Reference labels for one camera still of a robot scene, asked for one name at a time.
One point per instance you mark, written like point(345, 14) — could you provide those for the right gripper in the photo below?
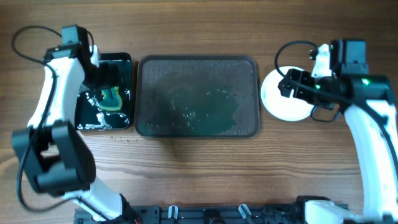
point(296, 86)

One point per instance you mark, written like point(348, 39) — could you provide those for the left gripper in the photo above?
point(109, 74)

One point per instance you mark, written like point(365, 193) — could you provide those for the green yellow sponge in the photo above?
point(112, 100)

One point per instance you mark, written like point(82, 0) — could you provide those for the white plate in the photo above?
point(284, 108)

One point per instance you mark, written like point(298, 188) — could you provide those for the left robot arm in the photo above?
point(52, 154)

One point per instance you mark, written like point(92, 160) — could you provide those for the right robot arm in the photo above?
point(367, 102)

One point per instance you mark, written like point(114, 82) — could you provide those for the dark brown serving tray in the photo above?
point(197, 97)

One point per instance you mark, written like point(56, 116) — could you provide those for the black water basin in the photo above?
point(89, 116)

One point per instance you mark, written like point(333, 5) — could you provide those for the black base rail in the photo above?
point(272, 213)

